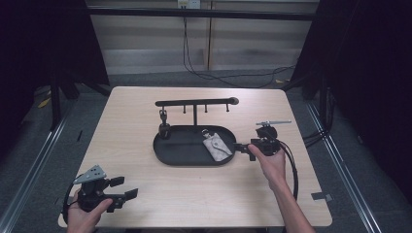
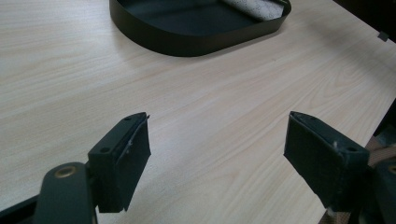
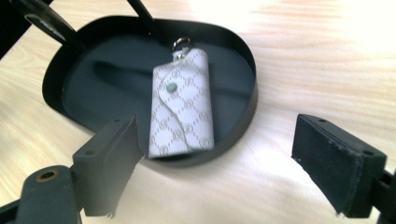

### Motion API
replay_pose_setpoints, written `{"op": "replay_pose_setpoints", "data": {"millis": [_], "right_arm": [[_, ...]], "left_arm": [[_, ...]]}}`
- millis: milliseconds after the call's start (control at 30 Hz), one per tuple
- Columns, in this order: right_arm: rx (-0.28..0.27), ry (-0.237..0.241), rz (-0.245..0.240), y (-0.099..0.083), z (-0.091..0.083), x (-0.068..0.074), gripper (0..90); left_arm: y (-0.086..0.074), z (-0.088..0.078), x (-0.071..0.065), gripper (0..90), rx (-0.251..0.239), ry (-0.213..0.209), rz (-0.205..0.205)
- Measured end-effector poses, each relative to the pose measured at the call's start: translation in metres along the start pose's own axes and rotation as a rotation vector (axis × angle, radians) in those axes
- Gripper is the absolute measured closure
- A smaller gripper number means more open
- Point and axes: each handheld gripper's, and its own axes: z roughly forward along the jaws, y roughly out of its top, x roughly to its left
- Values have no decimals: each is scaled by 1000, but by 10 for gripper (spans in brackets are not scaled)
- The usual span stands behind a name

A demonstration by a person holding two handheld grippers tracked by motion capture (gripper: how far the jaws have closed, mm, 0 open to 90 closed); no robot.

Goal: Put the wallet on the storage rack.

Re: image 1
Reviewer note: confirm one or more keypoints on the grey felt key pouch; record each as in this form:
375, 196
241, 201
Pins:
217, 147

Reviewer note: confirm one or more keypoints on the person's right hand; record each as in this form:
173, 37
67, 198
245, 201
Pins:
273, 168

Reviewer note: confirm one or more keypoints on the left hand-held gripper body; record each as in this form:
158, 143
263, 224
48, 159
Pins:
92, 191

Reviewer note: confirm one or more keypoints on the person's left hand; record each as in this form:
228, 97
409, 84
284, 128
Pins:
82, 220

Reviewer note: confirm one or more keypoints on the dark grey car key fob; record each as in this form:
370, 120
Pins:
164, 129

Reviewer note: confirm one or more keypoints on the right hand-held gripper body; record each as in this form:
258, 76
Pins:
267, 142

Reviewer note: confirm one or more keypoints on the black key rack with tray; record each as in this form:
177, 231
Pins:
184, 149

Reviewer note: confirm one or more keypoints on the yellow floor marker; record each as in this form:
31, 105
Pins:
44, 103

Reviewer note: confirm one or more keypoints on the grey tape piece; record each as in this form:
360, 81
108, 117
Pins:
321, 196

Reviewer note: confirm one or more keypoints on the black horizontal frame bar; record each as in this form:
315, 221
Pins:
200, 13

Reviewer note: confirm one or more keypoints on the black curtain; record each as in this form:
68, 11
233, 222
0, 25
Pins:
366, 81
45, 42

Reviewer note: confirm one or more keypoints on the white wall socket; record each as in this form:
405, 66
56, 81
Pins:
188, 4

